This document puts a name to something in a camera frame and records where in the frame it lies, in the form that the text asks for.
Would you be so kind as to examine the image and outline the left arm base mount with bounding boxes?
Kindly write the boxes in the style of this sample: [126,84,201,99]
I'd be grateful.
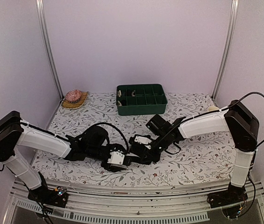
[28,186,69,208]

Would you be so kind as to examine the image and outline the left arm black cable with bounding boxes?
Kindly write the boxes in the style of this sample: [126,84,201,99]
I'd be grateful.
[85,122,130,154]

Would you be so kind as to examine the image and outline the right aluminium frame post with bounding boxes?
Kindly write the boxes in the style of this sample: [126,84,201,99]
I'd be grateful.
[212,0,239,101]

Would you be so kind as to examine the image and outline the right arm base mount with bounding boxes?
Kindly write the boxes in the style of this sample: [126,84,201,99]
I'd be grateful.
[207,184,248,208]

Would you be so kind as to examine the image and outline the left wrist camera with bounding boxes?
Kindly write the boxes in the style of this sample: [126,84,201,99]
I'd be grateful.
[107,151,125,165]

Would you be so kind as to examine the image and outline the pink patterned ball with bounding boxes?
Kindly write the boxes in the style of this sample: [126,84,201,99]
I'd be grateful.
[65,90,81,102]

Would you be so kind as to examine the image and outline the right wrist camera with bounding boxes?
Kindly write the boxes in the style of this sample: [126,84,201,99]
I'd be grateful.
[129,134,153,149]

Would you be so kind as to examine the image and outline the front aluminium rail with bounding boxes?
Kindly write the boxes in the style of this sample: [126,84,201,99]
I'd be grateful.
[2,180,264,224]

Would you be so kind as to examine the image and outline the aluminium frame post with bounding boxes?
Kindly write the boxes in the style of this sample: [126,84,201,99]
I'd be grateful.
[212,0,239,101]
[35,0,64,100]

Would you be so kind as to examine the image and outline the green divided storage box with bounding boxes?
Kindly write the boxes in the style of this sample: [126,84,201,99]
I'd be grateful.
[116,84,167,116]

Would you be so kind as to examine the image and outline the black white-banded underwear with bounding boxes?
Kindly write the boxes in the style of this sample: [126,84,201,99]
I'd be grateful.
[128,144,152,165]

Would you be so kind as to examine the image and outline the cream cup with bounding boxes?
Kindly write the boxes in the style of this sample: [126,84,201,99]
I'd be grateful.
[208,106,219,112]

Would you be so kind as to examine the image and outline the left aluminium frame post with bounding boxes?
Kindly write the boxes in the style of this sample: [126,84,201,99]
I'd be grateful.
[35,0,64,100]

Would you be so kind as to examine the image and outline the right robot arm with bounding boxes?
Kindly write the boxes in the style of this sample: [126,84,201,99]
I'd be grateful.
[129,100,259,203]

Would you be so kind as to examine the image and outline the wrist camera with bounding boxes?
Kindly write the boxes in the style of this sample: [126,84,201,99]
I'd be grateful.
[107,151,125,165]
[129,134,153,149]

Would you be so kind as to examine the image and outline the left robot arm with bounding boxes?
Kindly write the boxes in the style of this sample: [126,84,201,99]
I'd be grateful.
[0,111,138,203]

